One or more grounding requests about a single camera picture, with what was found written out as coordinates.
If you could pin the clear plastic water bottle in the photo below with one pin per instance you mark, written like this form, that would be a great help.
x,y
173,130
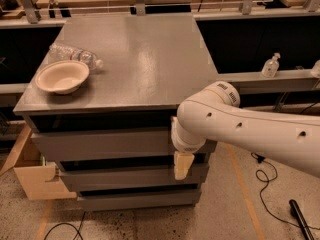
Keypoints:
x,y
62,52

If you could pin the cardboard box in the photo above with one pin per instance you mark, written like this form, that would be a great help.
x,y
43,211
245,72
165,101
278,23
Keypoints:
x,y
39,179

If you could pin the grey drawer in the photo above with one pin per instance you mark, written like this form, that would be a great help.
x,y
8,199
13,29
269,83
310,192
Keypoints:
x,y
130,177
140,200
104,144

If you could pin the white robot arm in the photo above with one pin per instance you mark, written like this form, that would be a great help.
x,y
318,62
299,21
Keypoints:
x,y
214,114

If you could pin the white paper bowl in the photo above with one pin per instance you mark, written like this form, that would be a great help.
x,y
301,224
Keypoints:
x,y
62,77

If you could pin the white object on rail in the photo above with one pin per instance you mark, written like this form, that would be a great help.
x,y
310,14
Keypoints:
x,y
315,71

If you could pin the grey middle drawer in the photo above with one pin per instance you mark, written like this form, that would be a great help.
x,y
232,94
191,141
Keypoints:
x,y
130,177

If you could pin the grey top drawer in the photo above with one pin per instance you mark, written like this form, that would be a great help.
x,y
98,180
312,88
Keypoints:
x,y
104,144

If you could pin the cream foam padded gripper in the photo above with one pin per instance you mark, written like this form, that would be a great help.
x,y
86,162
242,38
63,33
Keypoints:
x,y
187,145

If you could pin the black cylindrical floor object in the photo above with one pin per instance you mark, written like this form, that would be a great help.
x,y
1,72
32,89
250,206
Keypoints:
x,y
297,214

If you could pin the grey bottom drawer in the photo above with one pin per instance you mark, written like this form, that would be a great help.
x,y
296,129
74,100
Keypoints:
x,y
140,200

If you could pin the clear hand sanitizer bottle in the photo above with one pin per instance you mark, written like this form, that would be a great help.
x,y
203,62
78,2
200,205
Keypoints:
x,y
271,66

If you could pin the grey drawer cabinet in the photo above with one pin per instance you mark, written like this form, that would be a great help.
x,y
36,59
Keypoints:
x,y
151,64

